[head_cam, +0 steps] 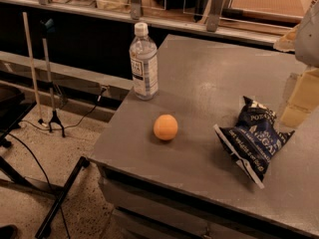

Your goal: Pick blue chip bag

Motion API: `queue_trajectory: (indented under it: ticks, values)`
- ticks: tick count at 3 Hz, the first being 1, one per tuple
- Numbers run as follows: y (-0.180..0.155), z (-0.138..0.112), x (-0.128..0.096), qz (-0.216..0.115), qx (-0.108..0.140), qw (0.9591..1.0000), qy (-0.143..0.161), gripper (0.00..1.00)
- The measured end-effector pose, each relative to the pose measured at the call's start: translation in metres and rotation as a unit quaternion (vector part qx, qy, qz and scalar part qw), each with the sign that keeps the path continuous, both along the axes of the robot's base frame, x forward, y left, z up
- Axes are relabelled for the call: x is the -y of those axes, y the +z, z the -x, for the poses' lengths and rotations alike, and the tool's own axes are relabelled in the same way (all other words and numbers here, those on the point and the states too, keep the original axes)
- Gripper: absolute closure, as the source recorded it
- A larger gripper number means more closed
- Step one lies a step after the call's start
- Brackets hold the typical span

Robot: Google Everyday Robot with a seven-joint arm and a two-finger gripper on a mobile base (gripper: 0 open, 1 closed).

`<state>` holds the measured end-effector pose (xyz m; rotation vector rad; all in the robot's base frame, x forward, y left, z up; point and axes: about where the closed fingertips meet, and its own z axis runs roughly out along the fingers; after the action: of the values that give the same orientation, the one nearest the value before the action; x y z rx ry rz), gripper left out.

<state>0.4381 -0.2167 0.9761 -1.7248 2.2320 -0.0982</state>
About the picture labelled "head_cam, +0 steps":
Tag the grey rounded gripper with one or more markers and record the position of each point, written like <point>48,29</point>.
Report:
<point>309,39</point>

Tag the blue potato chip bag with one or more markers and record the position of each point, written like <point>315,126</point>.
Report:
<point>254,140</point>

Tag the orange ball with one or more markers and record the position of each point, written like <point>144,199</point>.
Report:
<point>165,127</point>

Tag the clear plastic water bottle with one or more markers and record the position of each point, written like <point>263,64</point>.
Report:
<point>144,63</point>

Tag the grey drawer cabinet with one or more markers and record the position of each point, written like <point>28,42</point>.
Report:
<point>147,211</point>

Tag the grey pole on tripod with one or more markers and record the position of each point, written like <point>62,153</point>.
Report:
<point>46,28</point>

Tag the white pole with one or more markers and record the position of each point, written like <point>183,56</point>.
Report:
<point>33,72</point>

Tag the metal shelf rail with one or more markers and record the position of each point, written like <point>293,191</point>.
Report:
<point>245,36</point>

